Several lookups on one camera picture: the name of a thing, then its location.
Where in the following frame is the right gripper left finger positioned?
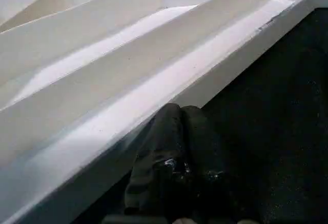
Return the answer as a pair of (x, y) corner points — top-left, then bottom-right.
(124, 103), (186, 217)

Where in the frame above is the black plastic mat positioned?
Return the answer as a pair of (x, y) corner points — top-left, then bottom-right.
(69, 6), (328, 224)

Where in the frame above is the white plastic table top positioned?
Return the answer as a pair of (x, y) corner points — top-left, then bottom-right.
(0, 0), (328, 224)

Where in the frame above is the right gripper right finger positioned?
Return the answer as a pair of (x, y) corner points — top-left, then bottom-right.
(181, 105), (232, 220)

